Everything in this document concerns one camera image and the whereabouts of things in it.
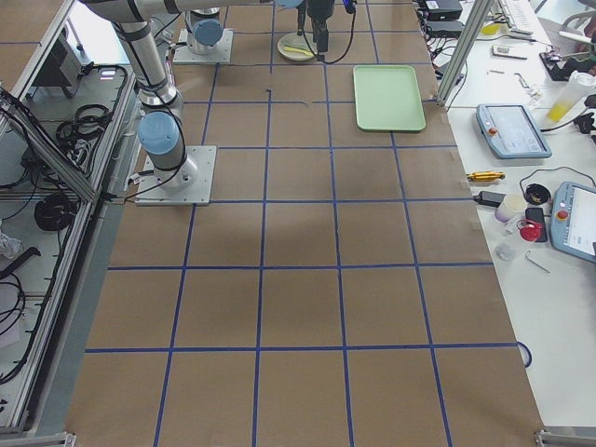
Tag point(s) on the cream round plate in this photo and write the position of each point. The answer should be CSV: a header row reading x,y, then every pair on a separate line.
x,y
294,40

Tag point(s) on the near teach pendant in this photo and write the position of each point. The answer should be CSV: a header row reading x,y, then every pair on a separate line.
x,y
572,224

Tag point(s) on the yellow plastic fork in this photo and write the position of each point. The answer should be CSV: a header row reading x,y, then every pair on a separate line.
x,y
298,50

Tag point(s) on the teach pendant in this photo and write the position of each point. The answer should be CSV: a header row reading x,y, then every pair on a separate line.
x,y
511,132
572,224

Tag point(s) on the bottle with yellow liquid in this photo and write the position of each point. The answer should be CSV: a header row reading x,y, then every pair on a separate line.
x,y
578,86

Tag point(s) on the white paper cup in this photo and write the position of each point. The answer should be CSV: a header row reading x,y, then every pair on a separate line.
x,y
511,206

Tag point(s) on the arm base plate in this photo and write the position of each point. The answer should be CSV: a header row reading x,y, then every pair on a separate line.
x,y
191,185
189,51

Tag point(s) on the red round tape dispenser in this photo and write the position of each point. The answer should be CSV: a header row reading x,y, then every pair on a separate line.
x,y
529,230

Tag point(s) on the green plastic tray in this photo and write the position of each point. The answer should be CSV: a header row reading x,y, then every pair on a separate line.
x,y
387,98

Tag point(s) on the far teach pendant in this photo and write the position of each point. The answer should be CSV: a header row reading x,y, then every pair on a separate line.
x,y
511,132

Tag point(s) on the aluminium frame post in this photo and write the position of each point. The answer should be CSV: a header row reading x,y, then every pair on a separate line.
x,y
465,42

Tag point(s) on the black bowl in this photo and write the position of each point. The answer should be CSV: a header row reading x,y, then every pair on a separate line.
x,y
537,194

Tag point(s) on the metal hex key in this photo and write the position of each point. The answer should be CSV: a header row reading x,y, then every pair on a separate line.
x,y
532,260

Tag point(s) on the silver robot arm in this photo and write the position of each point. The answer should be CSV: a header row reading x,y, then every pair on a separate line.
x,y
206,28
161,131

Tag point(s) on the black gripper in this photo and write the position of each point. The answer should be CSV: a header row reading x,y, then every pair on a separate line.
x,y
319,9

